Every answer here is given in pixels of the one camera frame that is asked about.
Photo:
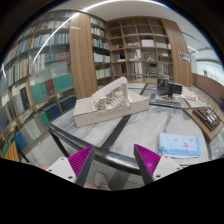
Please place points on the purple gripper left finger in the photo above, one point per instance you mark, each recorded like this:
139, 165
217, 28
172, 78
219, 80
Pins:
81, 163

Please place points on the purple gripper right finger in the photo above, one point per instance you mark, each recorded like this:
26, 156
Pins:
147, 161

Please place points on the light blue folded towel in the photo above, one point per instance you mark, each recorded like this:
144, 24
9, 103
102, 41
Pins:
179, 146

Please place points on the white architectural building model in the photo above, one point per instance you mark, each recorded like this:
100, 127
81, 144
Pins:
112, 101

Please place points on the dark architectural model on board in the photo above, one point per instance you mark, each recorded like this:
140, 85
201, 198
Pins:
207, 120

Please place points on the black model with white base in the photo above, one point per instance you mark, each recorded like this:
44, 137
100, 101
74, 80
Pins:
171, 92

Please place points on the glass-front bookcase with books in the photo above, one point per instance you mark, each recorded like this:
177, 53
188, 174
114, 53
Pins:
62, 56

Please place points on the open wooden shelf unit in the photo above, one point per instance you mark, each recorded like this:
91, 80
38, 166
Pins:
140, 49

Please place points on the white sign on wall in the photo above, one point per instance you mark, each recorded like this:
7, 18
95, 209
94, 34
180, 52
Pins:
184, 56

